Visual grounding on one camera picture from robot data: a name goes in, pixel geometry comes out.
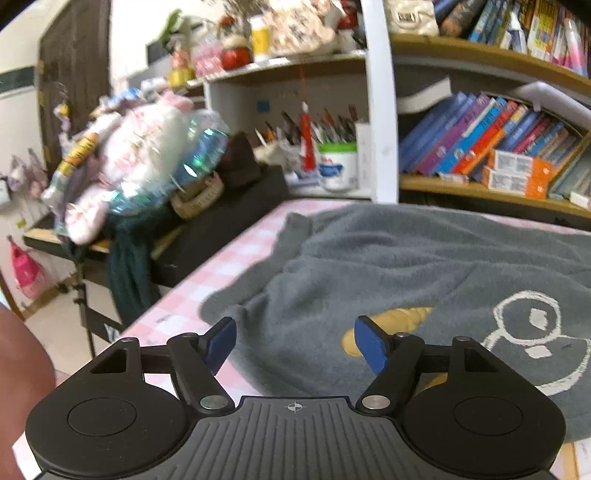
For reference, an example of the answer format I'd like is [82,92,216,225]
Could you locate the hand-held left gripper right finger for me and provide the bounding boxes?
[353,315,504,412]

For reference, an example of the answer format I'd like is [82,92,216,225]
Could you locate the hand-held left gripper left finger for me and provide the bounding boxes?
[90,316,237,412]

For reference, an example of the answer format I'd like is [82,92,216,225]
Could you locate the grey sweatshirt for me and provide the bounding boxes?
[199,203,591,444]

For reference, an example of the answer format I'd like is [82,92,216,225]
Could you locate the dark green cloth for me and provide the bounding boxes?
[107,217,161,326]

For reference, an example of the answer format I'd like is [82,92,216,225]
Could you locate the black case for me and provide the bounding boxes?
[152,164,296,287]

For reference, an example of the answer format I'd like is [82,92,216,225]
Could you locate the black metal stand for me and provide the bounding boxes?
[23,228,125,356]

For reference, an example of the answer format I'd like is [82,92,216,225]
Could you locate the woven basket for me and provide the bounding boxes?
[170,173,225,220]

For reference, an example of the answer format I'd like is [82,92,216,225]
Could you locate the white bottle with green lid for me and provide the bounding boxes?
[318,143,358,192]

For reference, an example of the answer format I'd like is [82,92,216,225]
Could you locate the cream crumpled cloth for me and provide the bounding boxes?
[254,141,296,167]

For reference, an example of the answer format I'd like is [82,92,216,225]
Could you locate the pink bag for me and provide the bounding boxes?
[8,235,52,301]

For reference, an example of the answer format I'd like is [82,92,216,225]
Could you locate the reddish blurred cloth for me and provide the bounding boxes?
[0,302,57,480]

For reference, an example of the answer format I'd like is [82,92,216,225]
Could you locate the red tassel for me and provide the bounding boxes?
[299,100,318,171]

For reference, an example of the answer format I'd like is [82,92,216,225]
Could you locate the plastic wrapped plush bundle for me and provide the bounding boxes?
[41,90,229,245]

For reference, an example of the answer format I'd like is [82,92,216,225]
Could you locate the row of colourful books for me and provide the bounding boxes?
[399,92,591,199]

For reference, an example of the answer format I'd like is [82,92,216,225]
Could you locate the pens in holder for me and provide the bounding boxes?
[256,107,358,145]

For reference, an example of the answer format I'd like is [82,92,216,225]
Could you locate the hanging plush toys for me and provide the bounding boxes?
[0,148,47,199]

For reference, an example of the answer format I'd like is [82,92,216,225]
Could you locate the pink box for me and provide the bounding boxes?
[191,37,225,77]

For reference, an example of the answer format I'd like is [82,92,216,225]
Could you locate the red round jar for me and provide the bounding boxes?
[221,16,254,71]

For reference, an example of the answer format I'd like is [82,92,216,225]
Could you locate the yellow cup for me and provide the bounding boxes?
[249,16,272,61]

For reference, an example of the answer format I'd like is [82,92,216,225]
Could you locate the brown door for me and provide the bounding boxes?
[39,0,112,158]

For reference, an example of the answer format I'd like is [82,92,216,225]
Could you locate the green plant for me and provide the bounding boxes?
[161,9,185,47]

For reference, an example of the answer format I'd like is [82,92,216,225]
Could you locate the cream floral cloth bag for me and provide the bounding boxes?
[268,0,338,54]

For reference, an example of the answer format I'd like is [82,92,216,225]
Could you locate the white purse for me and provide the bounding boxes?
[385,0,439,38]

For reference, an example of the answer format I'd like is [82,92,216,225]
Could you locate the row of books with pale spines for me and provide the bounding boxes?
[436,0,591,77]

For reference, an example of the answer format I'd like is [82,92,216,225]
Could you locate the pink gradient bottle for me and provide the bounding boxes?
[560,17,591,77]

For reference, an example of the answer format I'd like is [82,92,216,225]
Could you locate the wooden bookshelf with white frame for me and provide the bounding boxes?
[203,0,591,217]

